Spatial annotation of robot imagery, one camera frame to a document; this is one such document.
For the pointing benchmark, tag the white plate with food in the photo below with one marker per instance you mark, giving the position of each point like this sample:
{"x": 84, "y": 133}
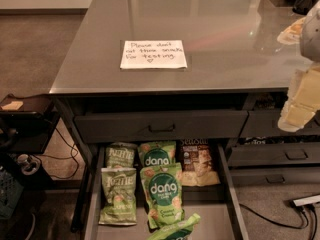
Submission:
{"x": 291, "y": 34}

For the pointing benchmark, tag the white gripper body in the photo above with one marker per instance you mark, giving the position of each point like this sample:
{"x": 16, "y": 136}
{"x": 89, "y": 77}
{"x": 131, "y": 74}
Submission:
{"x": 310, "y": 39}

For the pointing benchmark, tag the black side cart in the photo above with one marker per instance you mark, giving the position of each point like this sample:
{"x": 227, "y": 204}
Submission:
{"x": 27, "y": 123}

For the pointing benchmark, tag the green kettle chip bag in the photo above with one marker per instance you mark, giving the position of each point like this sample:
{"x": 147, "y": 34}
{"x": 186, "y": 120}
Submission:
{"x": 120, "y": 155}
{"x": 119, "y": 185}

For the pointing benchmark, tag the top left drawer front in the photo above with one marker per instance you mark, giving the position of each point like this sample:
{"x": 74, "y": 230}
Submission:
{"x": 155, "y": 126}

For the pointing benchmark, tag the green dang chip bag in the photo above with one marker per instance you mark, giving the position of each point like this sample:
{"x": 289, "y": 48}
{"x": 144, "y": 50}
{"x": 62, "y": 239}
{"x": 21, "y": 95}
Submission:
{"x": 157, "y": 153}
{"x": 162, "y": 186}

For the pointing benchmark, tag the dark metal drawer cabinet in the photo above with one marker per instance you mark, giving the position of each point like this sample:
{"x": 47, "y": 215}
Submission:
{"x": 234, "y": 62}

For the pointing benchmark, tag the bottom right drawer front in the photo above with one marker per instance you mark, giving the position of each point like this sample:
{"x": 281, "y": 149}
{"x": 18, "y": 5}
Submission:
{"x": 276, "y": 176}

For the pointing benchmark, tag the green snack bag at bottom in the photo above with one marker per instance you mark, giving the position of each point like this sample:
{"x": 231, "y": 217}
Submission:
{"x": 178, "y": 231}

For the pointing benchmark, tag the silver power strip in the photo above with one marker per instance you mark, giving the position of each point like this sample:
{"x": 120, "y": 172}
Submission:
{"x": 307, "y": 200}

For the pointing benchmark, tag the round metal caster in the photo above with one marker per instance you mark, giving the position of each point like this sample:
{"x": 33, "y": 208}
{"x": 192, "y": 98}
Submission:
{"x": 29, "y": 166}

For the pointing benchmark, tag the rear green Dang chip bag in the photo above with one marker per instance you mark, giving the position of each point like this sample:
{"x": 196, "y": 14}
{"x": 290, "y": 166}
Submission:
{"x": 157, "y": 153}

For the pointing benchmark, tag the white handwritten paper note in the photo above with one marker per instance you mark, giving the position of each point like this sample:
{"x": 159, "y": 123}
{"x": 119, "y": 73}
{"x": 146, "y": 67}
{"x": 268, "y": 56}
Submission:
{"x": 153, "y": 54}

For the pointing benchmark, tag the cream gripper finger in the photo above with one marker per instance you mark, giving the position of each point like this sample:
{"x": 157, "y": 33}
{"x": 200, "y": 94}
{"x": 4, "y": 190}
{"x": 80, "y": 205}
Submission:
{"x": 308, "y": 94}
{"x": 294, "y": 118}

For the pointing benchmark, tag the brown seaweed snack bag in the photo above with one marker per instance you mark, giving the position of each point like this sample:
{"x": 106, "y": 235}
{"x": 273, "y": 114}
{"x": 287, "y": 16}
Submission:
{"x": 198, "y": 168}

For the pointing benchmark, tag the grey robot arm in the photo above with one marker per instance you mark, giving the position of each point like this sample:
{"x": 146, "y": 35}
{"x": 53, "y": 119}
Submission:
{"x": 304, "y": 90}

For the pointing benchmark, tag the open middle drawer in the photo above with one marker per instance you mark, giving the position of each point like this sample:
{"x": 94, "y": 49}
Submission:
{"x": 217, "y": 205}

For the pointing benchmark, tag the top right drawer front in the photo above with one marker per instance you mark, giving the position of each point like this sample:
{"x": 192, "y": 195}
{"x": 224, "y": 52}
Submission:
{"x": 263, "y": 123}

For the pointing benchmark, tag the front green Dang chip bag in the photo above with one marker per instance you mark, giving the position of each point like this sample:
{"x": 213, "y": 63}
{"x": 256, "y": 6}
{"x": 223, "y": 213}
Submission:
{"x": 162, "y": 186}

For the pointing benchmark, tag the blue plastic crate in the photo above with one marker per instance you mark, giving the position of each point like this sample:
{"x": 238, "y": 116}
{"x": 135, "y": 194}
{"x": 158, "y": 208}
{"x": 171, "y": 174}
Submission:
{"x": 10, "y": 192}

